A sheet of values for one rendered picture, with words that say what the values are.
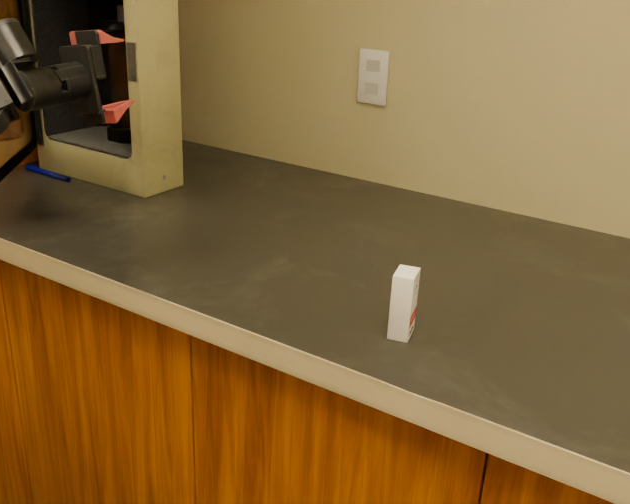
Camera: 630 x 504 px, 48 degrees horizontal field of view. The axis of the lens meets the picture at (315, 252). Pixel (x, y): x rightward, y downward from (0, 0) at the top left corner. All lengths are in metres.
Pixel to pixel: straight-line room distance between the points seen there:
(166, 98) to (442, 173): 0.59
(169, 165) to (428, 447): 0.83
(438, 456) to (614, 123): 0.76
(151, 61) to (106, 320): 0.50
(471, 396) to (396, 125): 0.84
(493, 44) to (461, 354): 0.72
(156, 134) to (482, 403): 0.86
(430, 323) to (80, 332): 0.59
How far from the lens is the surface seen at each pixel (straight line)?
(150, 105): 1.40
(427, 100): 1.51
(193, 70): 1.86
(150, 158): 1.42
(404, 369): 0.86
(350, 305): 1.00
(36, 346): 1.36
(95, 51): 1.14
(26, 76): 1.08
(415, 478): 0.92
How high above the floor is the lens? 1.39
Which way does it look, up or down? 23 degrees down
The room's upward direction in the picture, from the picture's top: 3 degrees clockwise
